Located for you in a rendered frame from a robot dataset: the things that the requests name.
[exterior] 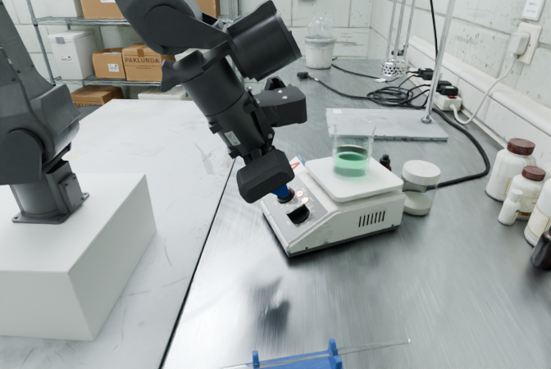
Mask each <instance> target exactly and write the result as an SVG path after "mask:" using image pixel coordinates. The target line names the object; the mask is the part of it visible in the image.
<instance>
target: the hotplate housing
mask: <svg viewBox="0 0 551 369"><path fill-rule="evenodd" d="M295 175H297V176H298V177H299V178H300V179H301V180H302V182H303V183H304V184H305V185H306V186H307V187H308V188H309V189H310V190H311V192H312V193H313V194H314V195H315V197H316V198H317V199H318V200H319V201H320V203H321V204H322V205H323V206H324V208H325V209H326V210H327V211H328V213H327V214H326V215H324V216H323V217H322V218H321V219H319V220H318V221H316V222H315V223H314V224H312V225H310V226H309V227H308V228H307V229H306V230H304V231H303V232H301V233H300V234H299V235H297V236H296V237H294V238H293V239H291V240H290V241H289V242H288V241H287V240H286V238H285V237H284V235H283V233H282V232H281V230H280V228H279V226H278V225H277V224H276V221H275V220H274V218H273V216H272V215H271V213H270V211H269V210H268V208H267V206H266V204H265V203H264V202H263V200H262V201H261V202H260V207H261V209H262V212H263V213H264V215H265V217H266V219H267V220H268V222H269V224H270V226H271V228H272V229H273V231H274V232H275V235H276V237H277V238H278V240H279V241H280V243H281V245H282V247H283V249H284V250H285V252H286V254H287V256H288V257H293V256H297V255H300V254H303V253H309V252H311V251H315V250H318V249H322V248H327V247H330V246H334V245H336V244H342V243H346V242H348V241H352V240H355V239H360V238H364V237H367V236H370V235H376V234H379V233H382V232H386V231H389V230H394V229H398V227H399V225H400V223H401V219H402V215H403V208H404V204H405V200H406V196H407V195H406V194H404V193H403V192H402V191H401V190H400V189H397V190H393V191H389V192H386V193H382V194H375V195H372V196H368V197H364V198H357V199H354V200H349V201H346V202H337V201H335V200H334V199H333V198H332V197H331V196H330V195H329V194H328V193H327V192H326V191H325V190H324V189H323V188H322V187H321V185H320V184H319V183H318V182H317V181H316V180H315V179H314V178H313V177H312V175H311V174H310V173H309V172H308V171H307V170H304V171H300V172H298V173H296V174H295ZM265 197H266V196H265ZM265 197H263V198H265Z"/></svg>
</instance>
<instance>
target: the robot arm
mask: <svg viewBox="0 0 551 369"><path fill-rule="evenodd" d="M115 2H116V5H117V6H118V7H119V9H120V11H121V14H122V15H123V17H124V18H125V19H126V20H127V21H128V23H129V24H130V25H131V27H132V28H133V29H134V31H135V32H136V34H137V35H138V36H139V37H140V38H141V39H142V41H143V42H144V43H145V44H146V45H147V47H149V48H150V49H152V50H153V51H154V52H156V53H159V54H161V55H172V56H174V55H178V54H181V53H183V52H185V51H186V50H188V49H189V48H198V49H208V50H209V51H207V52H204V53H201V52H200V51H199V50H195V51H194V52H192V53H190V54H189V55H187V56H186V57H183V58H182V59H180V60H179V61H169V60H167V59H165V60H163V62H162V66H161V69H162V82H161V85H160V90H161V91H162V92H166V91H168V90H171V89H172V88H173V87H175V86H176V85H179V84H181V86H182V87H183V88H184V90H185V91H186V93H187V94H188V95H189V96H190V97H191V99H192V100H193V101H194V103H195V104H196V106H197V107H198V109H199V110H200V111H201V113H202V114H203V115H204V116H205V117H206V119H207V123H208V128H209V130H210V131H211V132H212V133H213V134H215V133H218V135H219V136H220V137H221V139H222V140H223V142H224V143H225V145H226V147H227V151H228V154H229V155H230V157H231V158H232V159H235V158H236V157H238V156H240V157H242V158H243V160H244V164H245V165H246V166H244V167H242V168H240V169H239V170H238V171H237V174H236V181H237V185H238V189H239V194H240V196H241V197H242V198H243V199H244V201H245V202H246V203H254V202H256V201H257V200H259V199H260V198H263V197H265V196H266V195H268V194H274V195H277V196H279V197H282V198H285V197H287V196H288V195H289V189H288V187H287V184H288V183H289V182H290V181H292V180H293V179H294V177H295V174H294V171H293V168H292V166H291V165H290V163H289V160H288V158H287V157H286V155H285V152H284V151H283V152H282V151H281V150H279V149H276V147H275V145H272V142H273V139H274V136H275V131H274V129H273V127H275V128H276V127H281V126H286V125H292V124H296V123H298V124H302V123H304V122H306V121H307V103H306V96H305V94H304V93H303V92H302V91H301V90H300V89H299V88H298V87H296V86H293V85H292V84H288V86H287V87H286V86H285V84H284V82H283V81H282V79H281V78H280V77H279V76H273V77H269V78H267V81H266V85H265V88H264V89H262V90H261V91H262V92H261V93H258V94H254V95H252V93H251V92H252V91H253V90H252V88H251V87H247V88H246V87H244V86H243V85H242V83H241V81H240V80H239V78H238V76H237V75H236V74H235V72H234V70H233V68H232V67H231V65H230V63H229V62H228V61H227V59H226V58H225V57H226V56H227V55H230V57H231V59H232V61H233V62H234V64H235V66H236V67H237V69H238V71H239V73H240V74H241V75H242V76H243V77H244V78H245V79H246V78H247V77H248V78H249V79H250V80H252V79H253V78H254V79H255V80H256V81H257V82H259V81H260V80H263V79H265V78H266V77H267V76H269V75H271V74H273V73H275V72H277V71H278V70H280V69H282V68H284V67H285V66H287V65H289V64H291V63H292V62H295V61H297V60H298V59H299V58H301V57H303V56H302V53H301V52H300V51H301V50H300V48H298V45H297V43H296V41H295V39H294V37H293V35H292V30H290V29H289V28H288V27H287V26H286V25H285V23H284V22H283V20H282V18H281V15H280V13H279V12H278V11H277V9H276V6H275V4H274V3H273V1H272V0H266V1H264V2H262V3H261V4H259V5H258V6H257V7H256V8H255V9H254V10H253V11H251V12H249V13H248V14H247V15H245V16H243V17H241V18H239V19H238V20H236V21H235V22H233V23H231V24H230V25H229V24H227V23H225V22H224V21H222V20H221V19H219V20H218V19H217V18H215V17H213V16H210V15H208V14H206V13H204V12H202V11H201V9H200V7H199V5H198V4H197V3H196V1H195V0H115ZM220 44H221V45H220ZM218 45H219V46H218ZM81 114H82V113H81V112H80V111H79V110H78V109H77V108H76V106H75V104H74V103H73V101H72V98H71V93H70V90H69V89H68V87H67V85H66V84H59V85H58V86H55V87H54V86H53V85H52V84H50V83H49V82H48V81H47V80H46V79H44V78H43V77H42V76H41V75H40V74H39V72H38V71H37V69H36V67H35V65H34V63H33V61H32V59H31V57H30V55H29V53H28V51H27V49H26V47H25V45H24V43H23V41H22V39H21V37H20V35H19V33H18V31H17V29H16V27H15V25H14V23H13V21H12V19H11V17H10V15H9V13H8V11H7V9H6V7H5V5H4V3H3V1H2V0H0V185H9V187H10V189H11V192H12V194H13V196H14V198H15V200H16V203H17V205H18V207H19V209H20V212H19V213H17V214H16V215H15V216H14V217H13V218H12V219H11V221H12V222H13V223H24V224H47V225H60V224H61V223H63V222H64V221H65V220H66V219H67V218H68V217H69V216H70V215H71V214H72V213H73V212H74V211H75V210H76V209H77V208H78V207H79V206H80V205H81V204H82V203H83V202H84V201H85V200H86V199H87V198H88V197H89V196H90V195H89V192H82V190H81V188H80V183H79V181H78V179H77V176H76V173H74V172H72V169H71V165H70V163H69V161H67V160H63V159H62V157H63V156H64V155H65V154H66V153H67V152H69V151H70V150H71V142H72V140H73V139H74V138H75V137H76V135H77V133H78V131H79V129H80V123H79V119H78V117H79V116H80V115H81Z"/></svg>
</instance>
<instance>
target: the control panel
mask: <svg viewBox="0 0 551 369"><path fill-rule="evenodd" d="M287 187H290V188H292V189H293V190H294V197H293V198H292V199H291V200H290V201H288V202H287V203H279V202H278V201H277V199H276V197H277V196H276V195H274V194H268V195H267V196H266V197H265V198H263V199H262V200H263V202H264V203H265V204H266V206H267V208H268V210H269V211H270V213H271V215H272V216H273V218H274V220H275V222H276V224H277V225H278V226H279V228H280V230H281V232H282V233H283V235H284V237H285V238H286V240H287V241H288V242H289V241H290V240H291V239H293V238H294V237H296V236H297V235H299V234H300V233H301V232H303V231H304V230H306V229H307V228H308V227H309V226H311V225H312V224H314V223H315V222H316V221H318V220H319V219H321V218H322V217H323V216H324V215H326V214H327V213H328V211H327V210H326V209H325V208H324V206H323V205H322V204H321V203H320V201H319V200H318V199H317V198H316V197H315V195H314V194H313V193H312V192H311V190H310V189H309V188H308V187H307V186H306V185H305V184H304V183H303V182H302V180H301V179H300V178H299V177H298V176H297V175H295V177H294V179H293V180H292V181H290V182H289V183H288V184H287ZM298 192H302V194H301V195H300V196H298ZM305 198H307V201H306V202H305V204H306V205H307V208H308V209H309V216H308V218H307V219H306V220H305V221H304V222H302V223H299V224H294V223H293V222H291V220H290V219H289V218H288V217H287V215H286V214H285V213H286V211H288V210H289V209H290V208H292V207H294V206H296V205H298V204H299V203H303V200H304V199H305Z"/></svg>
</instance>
